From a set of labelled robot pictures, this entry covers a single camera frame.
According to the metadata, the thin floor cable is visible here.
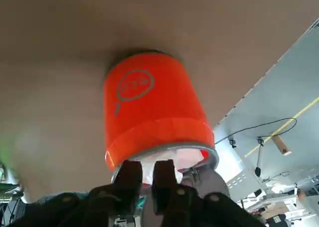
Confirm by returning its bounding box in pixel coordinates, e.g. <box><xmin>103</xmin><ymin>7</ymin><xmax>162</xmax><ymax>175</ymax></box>
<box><xmin>214</xmin><ymin>117</ymin><xmax>298</xmax><ymax>146</ymax></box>

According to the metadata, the orange bin with hinged lid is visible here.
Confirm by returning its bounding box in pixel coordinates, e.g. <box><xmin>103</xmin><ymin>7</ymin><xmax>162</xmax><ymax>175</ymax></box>
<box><xmin>103</xmin><ymin>51</ymin><xmax>230</xmax><ymax>200</ymax></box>

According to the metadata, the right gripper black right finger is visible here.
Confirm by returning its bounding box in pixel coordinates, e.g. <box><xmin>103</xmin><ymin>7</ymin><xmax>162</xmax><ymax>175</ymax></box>
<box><xmin>151</xmin><ymin>159</ymin><xmax>267</xmax><ymax>227</ymax></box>

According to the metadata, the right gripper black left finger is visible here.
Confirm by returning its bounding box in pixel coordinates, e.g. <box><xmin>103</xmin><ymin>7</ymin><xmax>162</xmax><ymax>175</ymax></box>
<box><xmin>9</xmin><ymin>159</ymin><xmax>143</xmax><ymax>227</ymax></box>

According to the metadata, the grey metal cabinet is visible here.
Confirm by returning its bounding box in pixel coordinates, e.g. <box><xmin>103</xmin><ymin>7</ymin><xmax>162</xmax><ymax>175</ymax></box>
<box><xmin>227</xmin><ymin>171</ymin><xmax>248</xmax><ymax>191</ymax></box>

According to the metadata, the white tissue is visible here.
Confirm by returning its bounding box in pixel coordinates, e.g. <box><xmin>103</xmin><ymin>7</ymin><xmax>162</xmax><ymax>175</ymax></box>
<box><xmin>142</xmin><ymin>148</ymin><xmax>203</xmax><ymax>187</ymax></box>

